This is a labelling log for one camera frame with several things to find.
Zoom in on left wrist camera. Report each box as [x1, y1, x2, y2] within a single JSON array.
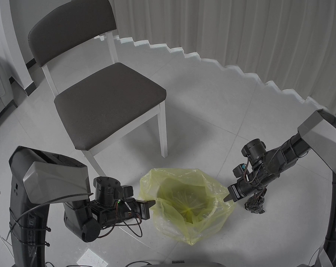
[[120, 185, 134, 199]]

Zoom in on black plastic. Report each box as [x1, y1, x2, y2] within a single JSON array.
[[244, 193, 266, 215]]

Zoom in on beige curtain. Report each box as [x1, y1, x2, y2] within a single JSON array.
[[69, 0, 336, 119]]

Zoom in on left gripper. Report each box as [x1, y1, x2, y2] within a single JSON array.
[[102, 200, 157, 225]]

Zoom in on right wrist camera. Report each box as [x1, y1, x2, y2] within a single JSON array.
[[233, 162, 249, 179]]

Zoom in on dark grey padded white chair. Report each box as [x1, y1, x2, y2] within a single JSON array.
[[28, 0, 168, 183]]

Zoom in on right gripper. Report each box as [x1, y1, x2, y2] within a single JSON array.
[[223, 176, 270, 203]]

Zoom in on yellow plastic bag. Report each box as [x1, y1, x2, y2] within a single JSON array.
[[139, 167, 236, 245]]

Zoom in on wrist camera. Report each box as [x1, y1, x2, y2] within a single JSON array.
[[120, 185, 134, 199], [233, 162, 249, 179]]

